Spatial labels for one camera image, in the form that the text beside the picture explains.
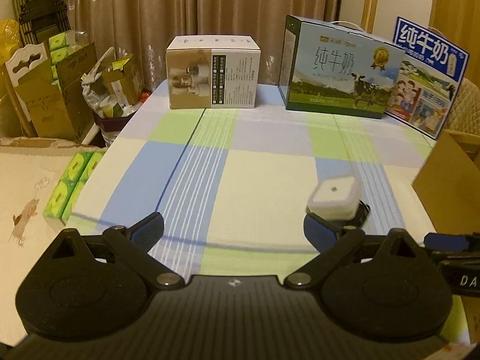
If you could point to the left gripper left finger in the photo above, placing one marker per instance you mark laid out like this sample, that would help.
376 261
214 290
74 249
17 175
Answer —
132 245

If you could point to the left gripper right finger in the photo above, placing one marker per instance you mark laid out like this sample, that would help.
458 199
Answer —
335 246

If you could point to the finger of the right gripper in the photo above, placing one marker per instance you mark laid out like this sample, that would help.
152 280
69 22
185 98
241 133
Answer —
452 244

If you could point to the white square charger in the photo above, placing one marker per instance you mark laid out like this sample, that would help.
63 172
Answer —
336 198

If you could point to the open cardboard box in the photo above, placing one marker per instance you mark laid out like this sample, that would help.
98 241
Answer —
448 184

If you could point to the green tissue pack bundle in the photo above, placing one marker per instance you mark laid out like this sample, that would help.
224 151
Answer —
65 194

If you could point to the checked bed sheet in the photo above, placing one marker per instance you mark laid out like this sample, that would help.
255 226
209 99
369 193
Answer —
233 184

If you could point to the quilted beige chair cover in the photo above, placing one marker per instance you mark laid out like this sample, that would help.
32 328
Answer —
465 112

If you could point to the trash bin with rubbish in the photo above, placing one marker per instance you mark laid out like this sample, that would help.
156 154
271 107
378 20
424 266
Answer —
114 90

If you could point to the dark blue milk carton box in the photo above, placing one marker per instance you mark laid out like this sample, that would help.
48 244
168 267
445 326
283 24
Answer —
428 80

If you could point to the cardboard box with tissues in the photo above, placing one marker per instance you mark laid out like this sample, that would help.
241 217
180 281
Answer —
46 80

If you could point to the light blue milk carton box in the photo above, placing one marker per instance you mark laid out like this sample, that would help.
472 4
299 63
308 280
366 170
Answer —
333 69

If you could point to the white beige product box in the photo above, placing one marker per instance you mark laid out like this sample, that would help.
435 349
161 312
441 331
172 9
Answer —
212 71

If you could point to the wooden door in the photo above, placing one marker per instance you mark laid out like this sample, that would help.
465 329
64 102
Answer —
458 21

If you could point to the brown curtain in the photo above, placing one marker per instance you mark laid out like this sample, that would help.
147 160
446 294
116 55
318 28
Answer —
144 28

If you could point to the yellow plastic bag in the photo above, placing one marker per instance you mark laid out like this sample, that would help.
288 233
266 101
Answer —
10 43

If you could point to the black folding rack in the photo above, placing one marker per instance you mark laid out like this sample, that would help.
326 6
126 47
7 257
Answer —
39 20

